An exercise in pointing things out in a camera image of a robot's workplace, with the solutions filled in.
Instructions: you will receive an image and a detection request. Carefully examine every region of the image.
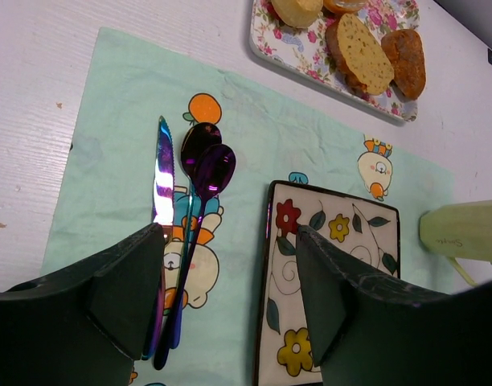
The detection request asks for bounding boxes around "iridescent knife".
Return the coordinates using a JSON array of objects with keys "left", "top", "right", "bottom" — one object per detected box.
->
[{"left": 141, "top": 116, "right": 174, "bottom": 360}]

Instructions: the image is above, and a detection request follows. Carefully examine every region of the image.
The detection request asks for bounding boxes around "purple spoon lower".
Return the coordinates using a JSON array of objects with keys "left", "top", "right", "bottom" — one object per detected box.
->
[{"left": 153, "top": 144, "right": 236, "bottom": 370}]

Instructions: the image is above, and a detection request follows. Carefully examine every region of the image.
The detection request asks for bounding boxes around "purple spoon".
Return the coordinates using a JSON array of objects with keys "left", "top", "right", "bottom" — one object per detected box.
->
[
  {"left": 167, "top": 122, "right": 222, "bottom": 349},
  {"left": 153, "top": 144, "right": 236, "bottom": 370}
]

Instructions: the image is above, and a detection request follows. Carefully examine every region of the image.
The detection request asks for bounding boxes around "round pale bread roll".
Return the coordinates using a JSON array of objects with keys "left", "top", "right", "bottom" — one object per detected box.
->
[{"left": 271, "top": 0, "right": 323, "bottom": 28}]

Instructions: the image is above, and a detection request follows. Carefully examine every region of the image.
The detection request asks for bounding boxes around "floral serving tray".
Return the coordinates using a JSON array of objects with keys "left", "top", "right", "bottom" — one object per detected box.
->
[{"left": 250, "top": 1, "right": 420, "bottom": 121}]

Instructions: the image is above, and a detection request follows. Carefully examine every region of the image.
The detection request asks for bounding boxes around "square floral plate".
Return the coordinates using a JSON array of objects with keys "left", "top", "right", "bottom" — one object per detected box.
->
[{"left": 252, "top": 179, "right": 400, "bottom": 386}]

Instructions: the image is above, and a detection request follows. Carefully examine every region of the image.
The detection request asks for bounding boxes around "mint green placemat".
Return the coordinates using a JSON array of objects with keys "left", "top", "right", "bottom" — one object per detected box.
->
[{"left": 40, "top": 27, "right": 456, "bottom": 386}]

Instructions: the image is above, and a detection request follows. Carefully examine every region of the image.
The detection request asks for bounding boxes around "brown crusty bread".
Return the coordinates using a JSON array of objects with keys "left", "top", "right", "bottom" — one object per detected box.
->
[{"left": 381, "top": 29, "right": 426, "bottom": 101}]

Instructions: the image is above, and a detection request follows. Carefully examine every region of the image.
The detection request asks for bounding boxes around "purple spoon upper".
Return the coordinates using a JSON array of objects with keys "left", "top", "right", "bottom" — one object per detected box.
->
[{"left": 167, "top": 122, "right": 222, "bottom": 349}]

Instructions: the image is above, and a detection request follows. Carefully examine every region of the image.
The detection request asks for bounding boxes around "herb bread slice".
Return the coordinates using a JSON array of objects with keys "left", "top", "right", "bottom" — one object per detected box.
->
[{"left": 326, "top": 14, "right": 395, "bottom": 96}]

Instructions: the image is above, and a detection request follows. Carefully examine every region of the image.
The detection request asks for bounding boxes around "pale green mug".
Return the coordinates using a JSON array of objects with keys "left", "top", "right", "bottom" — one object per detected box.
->
[{"left": 419, "top": 200, "right": 492, "bottom": 286}]

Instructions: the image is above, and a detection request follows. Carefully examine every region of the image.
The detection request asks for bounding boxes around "sesame bun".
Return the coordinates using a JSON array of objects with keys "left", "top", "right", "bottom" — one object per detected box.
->
[{"left": 323, "top": 0, "right": 367, "bottom": 14}]

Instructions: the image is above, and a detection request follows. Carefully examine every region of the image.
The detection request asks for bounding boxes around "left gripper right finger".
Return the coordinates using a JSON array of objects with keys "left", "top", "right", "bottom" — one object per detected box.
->
[{"left": 296, "top": 226, "right": 492, "bottom": 385}]

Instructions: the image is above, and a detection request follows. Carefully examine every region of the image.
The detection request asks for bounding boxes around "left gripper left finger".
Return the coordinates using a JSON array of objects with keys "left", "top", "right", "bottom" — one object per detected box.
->
[{"left": 0, "top": 224, "right": 165, "bottom": 385}]

